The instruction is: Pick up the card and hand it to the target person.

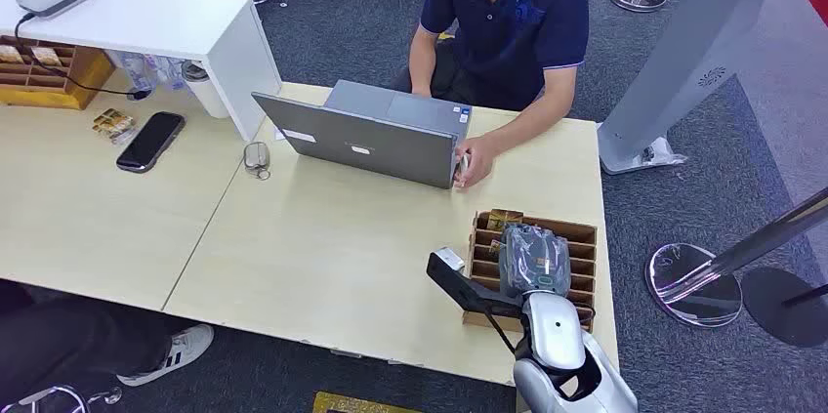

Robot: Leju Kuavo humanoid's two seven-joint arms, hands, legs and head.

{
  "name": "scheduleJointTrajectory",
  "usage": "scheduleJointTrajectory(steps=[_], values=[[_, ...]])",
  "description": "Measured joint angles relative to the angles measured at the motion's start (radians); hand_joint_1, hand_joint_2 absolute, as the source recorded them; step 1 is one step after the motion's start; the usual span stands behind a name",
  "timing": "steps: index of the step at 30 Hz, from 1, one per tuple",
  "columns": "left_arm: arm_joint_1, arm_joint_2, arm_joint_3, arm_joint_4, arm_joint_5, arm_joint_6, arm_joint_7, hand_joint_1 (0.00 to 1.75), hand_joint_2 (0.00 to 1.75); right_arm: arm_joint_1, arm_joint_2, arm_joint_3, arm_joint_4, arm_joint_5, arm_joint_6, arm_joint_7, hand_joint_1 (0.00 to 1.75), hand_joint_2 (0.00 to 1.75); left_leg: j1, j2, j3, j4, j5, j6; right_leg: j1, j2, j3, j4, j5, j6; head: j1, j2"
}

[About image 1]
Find white cup with lid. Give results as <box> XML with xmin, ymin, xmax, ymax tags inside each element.
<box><xmin>180</xmin><ymin>60</ymin><xmax>231</xmax><ymax>120</ymax></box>

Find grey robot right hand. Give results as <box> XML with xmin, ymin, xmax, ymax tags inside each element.
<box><xmin>498</xmin><ymin>223</ymin><xmax>573</xmax><ymax>300</ymax></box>

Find gold card packets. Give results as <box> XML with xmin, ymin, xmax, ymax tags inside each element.
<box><xmin>91</xmin><ymin>107</ymin><xmax>138</xmax><ymax>145</ymax></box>

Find seated person in black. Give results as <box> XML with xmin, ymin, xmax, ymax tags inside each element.
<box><xmin>0</xmin><ymin>279</ymin><xmax>216</xmax><ymax>399</ymax></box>

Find black bracket wrist camera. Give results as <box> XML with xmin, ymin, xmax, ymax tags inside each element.
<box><xmin>425</xmin><ymin>246</ymin><xmax>524</xmax><ymax>319</ymax></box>

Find person's left hand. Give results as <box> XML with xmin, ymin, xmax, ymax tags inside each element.
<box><xmin>453</xmin><ymin>136</ymin><xmax>498</xmax><ymax>190</ymax></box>

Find white sneaker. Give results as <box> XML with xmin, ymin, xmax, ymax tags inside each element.
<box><xmin>116</xmin><ymin>323</ymin><xmax>216</xmax><ymax>389</ymax></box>

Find white desk riser shelf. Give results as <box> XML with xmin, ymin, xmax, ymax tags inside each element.
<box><xmin>0</xmin><ymin>0</ymin><xmax>283</xmax><ymax>143</ymax></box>

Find black smartphone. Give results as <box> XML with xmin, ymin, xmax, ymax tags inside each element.
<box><xmin>115</xmin><ymin>110</ymin><xmax>187</xmax><ymax>175</ymax></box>

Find clear badge holder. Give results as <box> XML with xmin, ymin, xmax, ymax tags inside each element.
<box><xmin>242</xmin><ymin>141</ymin><xmax>272</xmax><ymax>182</ymax></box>

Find yellow wooden slotted organizer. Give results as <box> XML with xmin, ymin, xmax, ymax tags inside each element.
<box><xmin>0</xmin><ymin>34</ymin><xmax>118</xmax><ymax>112</ymax></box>

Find yellow floor marker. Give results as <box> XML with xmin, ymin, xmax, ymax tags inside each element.
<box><xmin>311</xmin><ymin>391</ymin><xmax>423</xmax><ymax>413</ymax></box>

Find gold card in holder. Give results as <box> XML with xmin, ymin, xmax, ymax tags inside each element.
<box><xmin>485</xmin><ymin>208</ymin><xmax>524</xmax><ymax>232</ymax></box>

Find black cable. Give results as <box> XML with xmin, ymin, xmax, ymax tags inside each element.
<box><xmin>13</xmin><ymin>11</ymin><xmax>153</xmax><ymax>103</ymax></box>

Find brown slotted card holder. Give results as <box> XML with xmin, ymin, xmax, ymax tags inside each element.
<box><xmin>461</xmin><ymin>208</ymin><xmax>599</xmax><ymax>334</ymax></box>

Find grey gate kiosk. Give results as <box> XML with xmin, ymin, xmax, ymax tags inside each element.
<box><xmin>596</xmin><ymin>0</ymin><xmax>805</xmax><ymax>177</ymax></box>

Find grey open laptop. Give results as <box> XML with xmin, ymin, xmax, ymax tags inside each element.
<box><xmin>251</xmin><ymin>79</ymin><xmax>475</xmax><ymax>190</ymax></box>

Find black round stanchion base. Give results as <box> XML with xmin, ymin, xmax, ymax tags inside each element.
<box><xmin>741</xmin><ymin>267</ymin><xmax>828</xmax><ymax>351</ymax></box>

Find clear plastic bottle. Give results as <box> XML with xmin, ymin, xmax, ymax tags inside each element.
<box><xmin>118</xmin><ymin>51</ymin><xmax>160</xmax><ymax>94</ymax></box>

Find person at laptop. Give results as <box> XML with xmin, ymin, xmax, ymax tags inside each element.
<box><xmin>391</xmin><ymin>0</ymin><xmax>591</xmax><ymax>190</ymax></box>

